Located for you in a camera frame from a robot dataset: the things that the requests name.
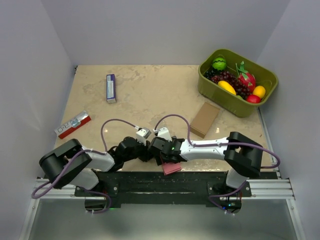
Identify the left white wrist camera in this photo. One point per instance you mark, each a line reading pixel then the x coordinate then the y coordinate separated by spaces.
pixel 142 135

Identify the orange toy lemon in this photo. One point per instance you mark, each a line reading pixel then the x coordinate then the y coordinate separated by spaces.
pixel 259 91

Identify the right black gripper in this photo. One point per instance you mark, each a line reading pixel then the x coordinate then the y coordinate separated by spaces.
pixel 159 160

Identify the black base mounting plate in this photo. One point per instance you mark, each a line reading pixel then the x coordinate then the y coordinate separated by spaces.
pixel 180 188

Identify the red white toothpaste box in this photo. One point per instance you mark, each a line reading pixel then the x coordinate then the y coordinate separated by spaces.
pixel 72 125

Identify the red toy dragon fruit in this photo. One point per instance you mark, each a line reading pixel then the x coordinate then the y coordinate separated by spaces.
pixel 245 77

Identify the purple toothpaste box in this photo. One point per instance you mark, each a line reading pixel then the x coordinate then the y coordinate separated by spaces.
pixel 111 89

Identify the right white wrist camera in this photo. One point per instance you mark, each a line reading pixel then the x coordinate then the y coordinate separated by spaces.
pixel 163 133

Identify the pink paper box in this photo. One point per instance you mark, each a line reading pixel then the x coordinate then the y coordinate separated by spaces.
pixel 170 168

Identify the brown cardboard box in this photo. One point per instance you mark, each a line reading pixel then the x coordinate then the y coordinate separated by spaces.
pixel 204 119

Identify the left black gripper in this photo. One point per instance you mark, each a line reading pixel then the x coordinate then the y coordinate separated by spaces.
pixel 147 155

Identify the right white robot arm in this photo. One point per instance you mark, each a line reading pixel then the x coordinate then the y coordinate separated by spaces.
pixel 242 153

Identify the green toy watermelon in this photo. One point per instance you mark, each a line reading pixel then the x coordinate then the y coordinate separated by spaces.
pixel 219 64

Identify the red toy apple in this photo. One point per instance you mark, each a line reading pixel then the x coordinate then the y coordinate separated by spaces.
pixel 253 99

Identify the dark purple toy grapes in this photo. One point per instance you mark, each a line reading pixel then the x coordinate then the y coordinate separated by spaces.
pixel 215 76

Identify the yellow toy mango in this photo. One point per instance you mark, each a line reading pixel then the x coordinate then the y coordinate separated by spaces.
pixel 226 86

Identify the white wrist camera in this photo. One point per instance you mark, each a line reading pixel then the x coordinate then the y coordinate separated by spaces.
pixel 142 135
pixel 163 133

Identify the aluminium frame rail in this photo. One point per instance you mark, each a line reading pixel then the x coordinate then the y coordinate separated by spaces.
pixel 269 186

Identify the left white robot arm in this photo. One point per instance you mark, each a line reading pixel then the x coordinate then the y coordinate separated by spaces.
pixel 72 163

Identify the olive green plastic bin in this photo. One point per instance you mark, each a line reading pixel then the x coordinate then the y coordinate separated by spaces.
pixel 237 106

